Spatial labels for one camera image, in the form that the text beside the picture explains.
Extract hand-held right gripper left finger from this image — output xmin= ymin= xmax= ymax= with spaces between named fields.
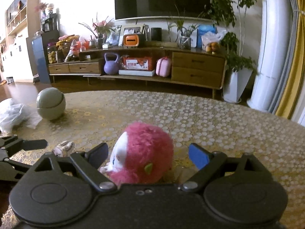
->
xmin=35 ymin=142 xmax=118 ymax=192

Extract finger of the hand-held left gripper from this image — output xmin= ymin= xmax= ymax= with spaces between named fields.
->
xmin=0 ymin=159 xmax=32 ymax=181
xmin=0 ymin=135 xmax=47 ymax=157

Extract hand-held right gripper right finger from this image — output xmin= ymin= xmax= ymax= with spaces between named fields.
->
xmin=180 ymin=143 xmax=273 ymax=191

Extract small pale plush toy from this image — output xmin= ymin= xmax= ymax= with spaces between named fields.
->
xmin=52 ymin=141 xmax=75 ymax=158

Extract red fluffy plush doll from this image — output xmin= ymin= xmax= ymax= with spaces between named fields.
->
xmin=100 ymin=122 xmax=175 ymax=186

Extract gold patterned desktop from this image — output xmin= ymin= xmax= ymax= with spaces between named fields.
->
xmin=0 ymin=90 xmax=305 ymax=229

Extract clear plastic bag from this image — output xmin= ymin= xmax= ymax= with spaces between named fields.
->
xmin=0 ymin=98 xmax=42 ymax=134

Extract grey round lidded container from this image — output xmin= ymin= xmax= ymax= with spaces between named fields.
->
xmin=36 ymin=87 xmax=66 ymax=121

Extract wooden television cabinet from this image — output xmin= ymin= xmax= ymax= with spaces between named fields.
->
xmin=48 ymin=46 xmax=227 ymax=100

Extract dark blue cabinet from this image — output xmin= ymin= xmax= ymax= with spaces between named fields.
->
xmin=32 ymin=31 xmax=60 ymax=84

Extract white flat box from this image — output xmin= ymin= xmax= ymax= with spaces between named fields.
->
xmin=118 ymin=70 xmax=155 ymax=77

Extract purple kettlebell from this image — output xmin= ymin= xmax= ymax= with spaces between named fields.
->
xmin=104 ymin=53 xmax=120 ymax=75

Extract glass snack jar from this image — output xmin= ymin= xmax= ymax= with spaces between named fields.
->
xmin=47 ymin=44 xmax=58 ymax=65

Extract pink small suitcase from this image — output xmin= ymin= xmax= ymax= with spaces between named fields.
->
xmin=156 ymin=57 xmax=172 ymax=77

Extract red printed gift box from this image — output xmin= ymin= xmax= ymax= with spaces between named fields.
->
xmin=120 ymin=56 xmax=154 ymax=71

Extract flower gift basket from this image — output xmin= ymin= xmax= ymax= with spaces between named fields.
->
xmin=56 ymin=35 xmax=80 ymax=62

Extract red decorative items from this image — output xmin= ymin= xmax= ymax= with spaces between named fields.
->
xmin=71 ymin=39 xmax=90 ymax=53

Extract plastic bag of oranges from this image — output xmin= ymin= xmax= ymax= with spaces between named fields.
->
xmin=201 ymin=30 xmax=228 ymax=54

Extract glass vase with plant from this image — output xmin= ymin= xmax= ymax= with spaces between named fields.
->
xmin=167 ymin=5 xmax=200 ymax=50

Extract orange retro radio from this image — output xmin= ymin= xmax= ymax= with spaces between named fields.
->
xmin=123 ymin=34 xmax=146 ymax=47

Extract yellow curtain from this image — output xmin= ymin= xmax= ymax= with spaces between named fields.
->
xmin=275 ymin=0 xmax=305 ymax=125

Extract black coffee machine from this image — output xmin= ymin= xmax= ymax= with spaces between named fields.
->
xmin=40 ymin=13 xmax=59 ymax=33

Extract pink flower potted plant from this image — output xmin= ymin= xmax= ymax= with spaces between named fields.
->
xmin=79 ymin=13 xmax=115 ymax=49

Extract black speaker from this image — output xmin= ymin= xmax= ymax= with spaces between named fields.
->
xmin=151 ymin=27 xmax=163 ymax=41

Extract grey curtain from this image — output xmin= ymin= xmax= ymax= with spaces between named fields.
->
xmin=269 ymin=0 xmax=303 ymax=115

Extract white standing air conditioner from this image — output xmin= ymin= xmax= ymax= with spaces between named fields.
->
xmin=246 ymin=0 xmax=295 ymax=113

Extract small dolls on machine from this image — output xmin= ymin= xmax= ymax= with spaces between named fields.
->
xmin=36 ymin=2 xmax=56 ymax=18

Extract tall green potted plant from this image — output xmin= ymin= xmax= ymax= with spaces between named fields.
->
xmin=204 ymin=0 xmax=259 ymax=103

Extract black television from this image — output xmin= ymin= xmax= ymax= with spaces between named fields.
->
xmin=114 ymin=0 xmax=219 ymax=21

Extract white wall shelving unit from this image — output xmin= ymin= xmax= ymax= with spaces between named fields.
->
xmin=0 ymin=0 xmax=43 ymax=82

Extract photo frame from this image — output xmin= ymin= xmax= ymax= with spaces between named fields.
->
xmin=119 ymin=25 xmax=145 ymax=46

